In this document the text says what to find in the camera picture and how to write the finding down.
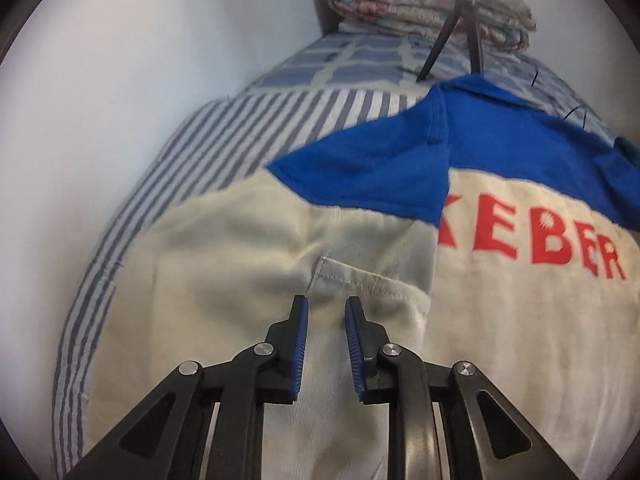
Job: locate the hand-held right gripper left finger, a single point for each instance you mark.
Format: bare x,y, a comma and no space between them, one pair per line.
301,350

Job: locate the blue striped quilted blanket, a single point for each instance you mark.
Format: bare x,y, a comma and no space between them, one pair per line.
150,185

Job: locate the beige and blue work jacket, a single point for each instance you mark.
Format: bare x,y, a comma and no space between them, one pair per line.
225,260

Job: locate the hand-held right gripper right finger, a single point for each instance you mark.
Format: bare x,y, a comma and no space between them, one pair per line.
354,350

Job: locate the folded floral quilt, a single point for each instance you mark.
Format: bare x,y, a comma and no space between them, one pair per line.
400,5

